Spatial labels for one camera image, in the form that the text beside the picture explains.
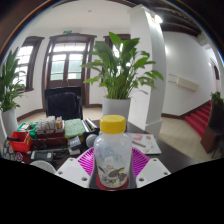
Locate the red plastic box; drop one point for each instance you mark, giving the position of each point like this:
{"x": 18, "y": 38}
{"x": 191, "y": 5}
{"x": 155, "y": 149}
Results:
{"x": 20, "y": 141}

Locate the potted plant in white pot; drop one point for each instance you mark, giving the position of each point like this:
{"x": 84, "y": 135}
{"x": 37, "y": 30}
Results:
{"x": 121, "y": 73}
{"x": 8, "y": 83}

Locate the green box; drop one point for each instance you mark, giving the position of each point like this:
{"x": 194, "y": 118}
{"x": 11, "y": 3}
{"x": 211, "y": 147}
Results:
{"x": 26, "y": 126}

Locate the brown tray of small bottles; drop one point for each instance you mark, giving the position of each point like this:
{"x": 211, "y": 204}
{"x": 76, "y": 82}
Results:
{"x": 50, "y": 128}

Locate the white wall radiator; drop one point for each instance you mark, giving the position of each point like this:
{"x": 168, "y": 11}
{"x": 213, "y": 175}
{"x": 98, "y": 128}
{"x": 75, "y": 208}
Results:
{"x": 185, "y": 82}

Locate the red carpeted stairs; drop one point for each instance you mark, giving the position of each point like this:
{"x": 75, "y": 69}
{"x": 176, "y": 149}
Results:
{"x": 200, "y": 118}

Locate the dark wooden glazed door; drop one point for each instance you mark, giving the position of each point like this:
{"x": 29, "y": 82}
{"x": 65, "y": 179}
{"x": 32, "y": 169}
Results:
{"x": 66, "y": 63}

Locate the white printed booklet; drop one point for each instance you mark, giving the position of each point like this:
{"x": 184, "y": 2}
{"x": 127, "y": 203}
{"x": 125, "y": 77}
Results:
{"x": 145, "y": 143}

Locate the green cloth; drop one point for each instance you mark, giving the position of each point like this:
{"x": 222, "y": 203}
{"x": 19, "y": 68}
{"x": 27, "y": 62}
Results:
{"x": 74, "y": 128}

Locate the clear bottle with yellow cap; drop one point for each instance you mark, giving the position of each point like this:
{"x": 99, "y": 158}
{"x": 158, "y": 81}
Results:
{"x": 112, "y": 153}

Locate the flat round red coaster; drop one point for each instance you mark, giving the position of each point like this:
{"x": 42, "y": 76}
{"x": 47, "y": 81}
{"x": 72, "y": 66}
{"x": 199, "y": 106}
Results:
{"x": 99, "y": 185}

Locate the black office chair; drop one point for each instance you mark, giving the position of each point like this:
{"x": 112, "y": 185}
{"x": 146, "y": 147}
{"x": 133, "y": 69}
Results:
{"x": 63, "y": 103}

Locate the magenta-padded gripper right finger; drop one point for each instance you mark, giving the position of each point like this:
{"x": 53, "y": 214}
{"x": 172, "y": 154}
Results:
{"x": 153, "y": 170}

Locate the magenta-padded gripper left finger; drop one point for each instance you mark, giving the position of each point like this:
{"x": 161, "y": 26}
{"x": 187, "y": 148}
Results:
{"x": 71, "y": 170}

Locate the green exit sign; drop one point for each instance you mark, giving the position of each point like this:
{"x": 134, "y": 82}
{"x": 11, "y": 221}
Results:
{"x": 67, "y": 32}

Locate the dark wooden framed window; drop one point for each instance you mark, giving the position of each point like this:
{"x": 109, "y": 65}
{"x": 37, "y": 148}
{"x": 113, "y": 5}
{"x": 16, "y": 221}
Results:
{"x": 110, "y": 41}
{"x": 28, "y": 60}

